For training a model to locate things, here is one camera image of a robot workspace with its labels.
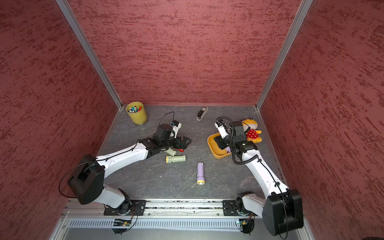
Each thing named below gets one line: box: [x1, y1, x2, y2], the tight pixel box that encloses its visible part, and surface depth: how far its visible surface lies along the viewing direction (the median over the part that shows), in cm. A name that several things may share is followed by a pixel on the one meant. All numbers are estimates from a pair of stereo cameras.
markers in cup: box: [127, 105, 142, 113], surface depth 105 cm
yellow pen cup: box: [125, 101, 147, 125], surface depth 105 cm
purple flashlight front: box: [196, 162, 206, 185], surface depth 85 cm
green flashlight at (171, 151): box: [164, 147, 177, 157], surface depth 93 cm
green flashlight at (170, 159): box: [165, 155, 186, 164], surface depth 91 cm
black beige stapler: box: [196, 105, 209, 121], surface depth 115 cm
